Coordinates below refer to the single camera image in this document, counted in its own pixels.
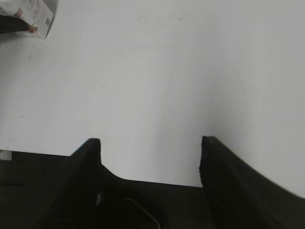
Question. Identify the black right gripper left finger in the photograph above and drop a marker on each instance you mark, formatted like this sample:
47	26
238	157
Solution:
83	195

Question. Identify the white yili yogurt bottle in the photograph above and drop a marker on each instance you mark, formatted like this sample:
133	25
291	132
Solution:
36	13

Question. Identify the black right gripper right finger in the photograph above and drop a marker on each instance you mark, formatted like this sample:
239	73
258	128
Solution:
239	197

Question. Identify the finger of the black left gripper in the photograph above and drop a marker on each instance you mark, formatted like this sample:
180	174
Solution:
10	24

